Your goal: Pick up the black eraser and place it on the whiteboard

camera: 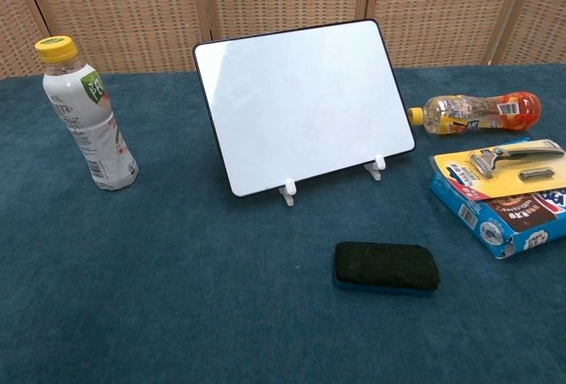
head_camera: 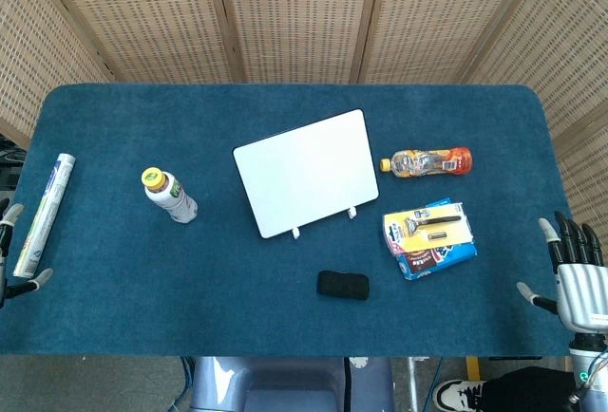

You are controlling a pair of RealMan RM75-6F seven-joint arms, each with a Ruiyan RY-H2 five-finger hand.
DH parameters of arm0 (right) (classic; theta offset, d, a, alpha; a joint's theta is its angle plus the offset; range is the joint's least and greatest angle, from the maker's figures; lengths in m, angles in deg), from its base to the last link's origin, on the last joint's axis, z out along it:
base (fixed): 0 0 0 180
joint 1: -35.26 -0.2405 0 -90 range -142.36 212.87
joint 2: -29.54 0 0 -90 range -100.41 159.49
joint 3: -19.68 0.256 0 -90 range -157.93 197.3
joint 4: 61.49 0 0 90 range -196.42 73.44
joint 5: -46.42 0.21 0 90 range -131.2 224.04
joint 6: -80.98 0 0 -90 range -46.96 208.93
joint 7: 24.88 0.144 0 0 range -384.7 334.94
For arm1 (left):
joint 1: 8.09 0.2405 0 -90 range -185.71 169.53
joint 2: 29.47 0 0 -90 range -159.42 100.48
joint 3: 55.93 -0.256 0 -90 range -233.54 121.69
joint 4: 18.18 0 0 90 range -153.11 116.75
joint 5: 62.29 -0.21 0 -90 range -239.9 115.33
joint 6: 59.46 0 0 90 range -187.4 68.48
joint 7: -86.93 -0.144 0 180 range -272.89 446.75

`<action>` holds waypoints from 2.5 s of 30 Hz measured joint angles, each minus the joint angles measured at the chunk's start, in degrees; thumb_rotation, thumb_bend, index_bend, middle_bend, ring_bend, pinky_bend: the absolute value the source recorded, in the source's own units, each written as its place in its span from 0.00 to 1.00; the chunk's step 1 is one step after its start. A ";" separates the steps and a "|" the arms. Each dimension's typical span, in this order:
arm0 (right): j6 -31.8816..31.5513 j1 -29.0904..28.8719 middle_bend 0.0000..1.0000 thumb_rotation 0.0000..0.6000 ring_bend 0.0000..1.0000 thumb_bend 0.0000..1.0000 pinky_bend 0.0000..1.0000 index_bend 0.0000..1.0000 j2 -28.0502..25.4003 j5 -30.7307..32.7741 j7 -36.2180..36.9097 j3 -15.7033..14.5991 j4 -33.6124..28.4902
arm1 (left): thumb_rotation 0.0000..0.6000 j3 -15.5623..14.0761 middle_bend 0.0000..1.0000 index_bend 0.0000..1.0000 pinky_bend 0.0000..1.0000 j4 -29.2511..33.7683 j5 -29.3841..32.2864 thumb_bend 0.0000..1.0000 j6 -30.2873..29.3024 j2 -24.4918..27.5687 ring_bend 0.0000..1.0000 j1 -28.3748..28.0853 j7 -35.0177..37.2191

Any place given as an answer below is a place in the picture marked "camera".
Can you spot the teal blue table cloth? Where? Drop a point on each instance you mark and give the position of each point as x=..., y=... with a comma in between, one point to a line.
x=177, y=291

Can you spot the white dry-erase board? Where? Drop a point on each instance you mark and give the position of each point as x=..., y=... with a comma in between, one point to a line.
x=300, y=105

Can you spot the black blue board eraser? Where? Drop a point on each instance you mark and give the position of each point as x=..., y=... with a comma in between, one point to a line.
x=384, y=266

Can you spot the white plastic easel stand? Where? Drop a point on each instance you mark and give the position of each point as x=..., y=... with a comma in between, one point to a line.
x=289, y=187

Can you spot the razor blister pack yellow card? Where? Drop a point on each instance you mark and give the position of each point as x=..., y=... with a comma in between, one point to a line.
x=504, y=180

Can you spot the orange drink bottle yellow cap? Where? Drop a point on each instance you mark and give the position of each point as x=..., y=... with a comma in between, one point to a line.
x=477, y=112

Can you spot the woven rattan folding screen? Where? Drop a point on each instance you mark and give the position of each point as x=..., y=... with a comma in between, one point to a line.
x=132, y=12

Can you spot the white bottle yellow cap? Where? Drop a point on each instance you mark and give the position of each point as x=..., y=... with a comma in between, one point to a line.
x=88, y=127

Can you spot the blue biscuit box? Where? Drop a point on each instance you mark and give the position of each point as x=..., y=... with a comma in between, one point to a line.
x=508, y=220

